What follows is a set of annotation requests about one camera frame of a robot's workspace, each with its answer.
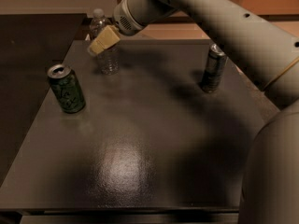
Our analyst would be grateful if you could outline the slim silver energy drink can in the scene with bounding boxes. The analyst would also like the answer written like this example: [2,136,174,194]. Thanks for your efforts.
[200,44,228,93]

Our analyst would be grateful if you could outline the clear plastic water bottle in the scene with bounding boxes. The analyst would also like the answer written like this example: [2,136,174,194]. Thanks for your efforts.
[90,8,119,75]

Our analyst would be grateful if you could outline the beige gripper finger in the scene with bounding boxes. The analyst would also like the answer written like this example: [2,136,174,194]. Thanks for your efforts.
[88,25,121,56]

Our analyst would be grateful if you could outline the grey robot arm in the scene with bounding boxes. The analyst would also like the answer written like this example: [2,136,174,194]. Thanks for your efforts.
[88,0,299,224]

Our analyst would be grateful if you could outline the green soda can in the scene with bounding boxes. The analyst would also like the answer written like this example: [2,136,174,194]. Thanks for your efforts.
[47,63,86,114]

